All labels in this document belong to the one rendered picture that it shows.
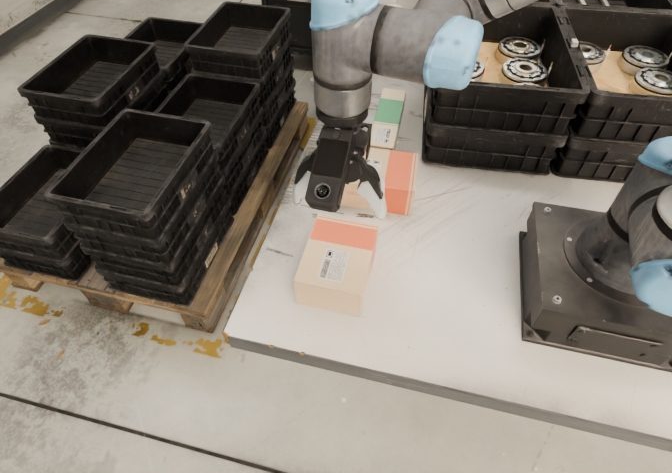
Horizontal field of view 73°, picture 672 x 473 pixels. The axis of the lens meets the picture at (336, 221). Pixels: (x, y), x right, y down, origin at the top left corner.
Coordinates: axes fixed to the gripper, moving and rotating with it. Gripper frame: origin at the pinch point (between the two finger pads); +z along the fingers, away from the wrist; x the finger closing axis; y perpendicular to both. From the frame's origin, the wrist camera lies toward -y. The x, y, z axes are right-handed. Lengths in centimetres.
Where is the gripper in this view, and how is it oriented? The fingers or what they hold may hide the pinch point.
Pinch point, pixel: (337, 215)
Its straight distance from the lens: 74.3
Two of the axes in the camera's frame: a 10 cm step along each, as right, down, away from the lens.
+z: 0.0, 6.6, 7.5
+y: 2.4, -7.3, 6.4
